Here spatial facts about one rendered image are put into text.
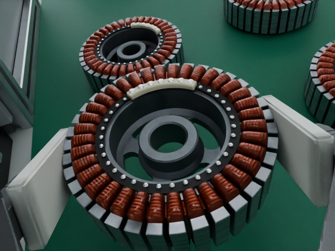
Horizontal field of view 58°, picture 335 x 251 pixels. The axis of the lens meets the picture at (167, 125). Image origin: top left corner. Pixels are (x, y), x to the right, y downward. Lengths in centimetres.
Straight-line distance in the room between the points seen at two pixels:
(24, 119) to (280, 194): 25
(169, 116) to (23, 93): 20
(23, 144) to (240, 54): 25
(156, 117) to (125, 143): 3
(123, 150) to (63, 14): 36
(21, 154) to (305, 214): 25
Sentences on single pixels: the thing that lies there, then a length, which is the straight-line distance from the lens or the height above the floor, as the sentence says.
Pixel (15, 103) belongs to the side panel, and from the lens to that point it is 32.
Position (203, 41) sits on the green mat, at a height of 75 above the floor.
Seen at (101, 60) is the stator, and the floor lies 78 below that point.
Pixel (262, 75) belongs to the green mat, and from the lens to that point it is 33.
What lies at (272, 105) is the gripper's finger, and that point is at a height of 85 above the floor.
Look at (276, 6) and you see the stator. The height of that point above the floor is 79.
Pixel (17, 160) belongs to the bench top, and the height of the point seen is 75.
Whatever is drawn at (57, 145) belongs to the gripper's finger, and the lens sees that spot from 16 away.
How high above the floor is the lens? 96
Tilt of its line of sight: 49 degrees down
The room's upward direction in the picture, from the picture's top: 12 degrees counter-clockwise
